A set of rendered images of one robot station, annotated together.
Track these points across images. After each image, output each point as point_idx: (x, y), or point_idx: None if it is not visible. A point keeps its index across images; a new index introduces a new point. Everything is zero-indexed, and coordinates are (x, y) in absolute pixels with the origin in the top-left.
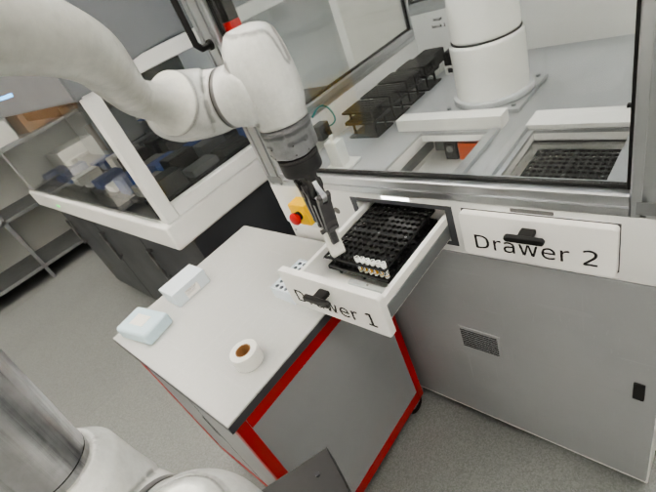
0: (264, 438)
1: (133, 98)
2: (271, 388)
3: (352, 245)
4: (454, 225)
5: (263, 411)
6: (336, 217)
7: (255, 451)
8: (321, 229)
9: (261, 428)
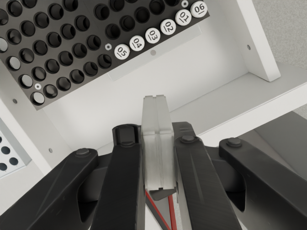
0: (168, 213)
1: None
2: (159, 215)
3: (49, 31)
4: None
5: (164, 221)
6: (291, 170)
7: (176, 222)
8: (158, 187)
9: (167, 219)
